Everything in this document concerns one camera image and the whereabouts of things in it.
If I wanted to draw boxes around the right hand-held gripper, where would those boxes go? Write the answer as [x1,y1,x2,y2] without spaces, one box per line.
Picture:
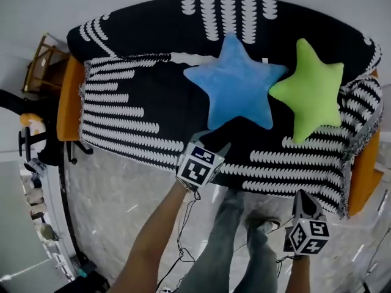
[282,189,331,257]

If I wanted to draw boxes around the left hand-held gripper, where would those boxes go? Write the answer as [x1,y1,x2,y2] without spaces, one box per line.
[175,129,232,192]

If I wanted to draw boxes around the blue star pillow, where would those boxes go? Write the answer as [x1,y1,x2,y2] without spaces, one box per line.
[183,31,290,131]

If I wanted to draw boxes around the green star pillow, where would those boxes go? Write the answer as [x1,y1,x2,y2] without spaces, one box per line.
[268,37,345,145]

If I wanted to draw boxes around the person's right forearm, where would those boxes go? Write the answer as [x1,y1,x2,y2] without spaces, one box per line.
[285,255,311,293]

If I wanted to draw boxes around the person's left forearm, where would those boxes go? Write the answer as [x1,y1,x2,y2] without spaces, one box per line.
[106,181,196,293]

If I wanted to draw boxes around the person's right shoe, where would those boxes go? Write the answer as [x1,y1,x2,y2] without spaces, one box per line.
[244,211,282,233]

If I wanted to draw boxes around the person's right leg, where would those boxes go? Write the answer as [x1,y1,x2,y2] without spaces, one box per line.
[232,221,279,293]

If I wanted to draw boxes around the person's leg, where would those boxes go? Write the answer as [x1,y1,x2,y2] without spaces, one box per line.
[232,221,279,293]
[177,189,245,293]

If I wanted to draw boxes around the black white striped sofa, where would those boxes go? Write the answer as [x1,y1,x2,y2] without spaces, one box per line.
[66,0,384,219]

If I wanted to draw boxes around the person's left leg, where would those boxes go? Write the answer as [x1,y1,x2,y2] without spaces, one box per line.
[177,189,245,293]

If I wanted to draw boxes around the orange sofa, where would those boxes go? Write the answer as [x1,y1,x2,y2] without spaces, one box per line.
[56,55,384,217]

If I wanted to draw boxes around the black office chair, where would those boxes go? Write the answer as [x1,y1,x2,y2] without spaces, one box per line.
[0,89,94,167]

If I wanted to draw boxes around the wooden side shelf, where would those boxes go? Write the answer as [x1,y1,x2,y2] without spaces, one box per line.
[21,32,71,94]

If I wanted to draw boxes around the fried egg shaped plush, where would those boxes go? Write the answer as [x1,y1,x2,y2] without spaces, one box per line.
[20,113,47,151]

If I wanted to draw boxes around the grey-green bag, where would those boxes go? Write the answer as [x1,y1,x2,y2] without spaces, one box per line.
[38,223,59,243]

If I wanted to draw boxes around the black table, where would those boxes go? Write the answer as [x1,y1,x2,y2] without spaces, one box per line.
[59,270,111,293]

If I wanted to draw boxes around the grey-green roller blind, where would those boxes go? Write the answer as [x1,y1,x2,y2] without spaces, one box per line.
[0,160,51,282]

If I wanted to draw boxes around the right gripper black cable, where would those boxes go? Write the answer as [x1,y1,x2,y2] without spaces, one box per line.
[274,254,303,279]

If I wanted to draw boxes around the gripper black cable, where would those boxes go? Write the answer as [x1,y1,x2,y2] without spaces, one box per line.
[274,254,303,279]
[155,190,202,292]

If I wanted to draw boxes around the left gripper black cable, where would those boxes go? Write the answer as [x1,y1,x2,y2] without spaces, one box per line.
[155,190,202,292]

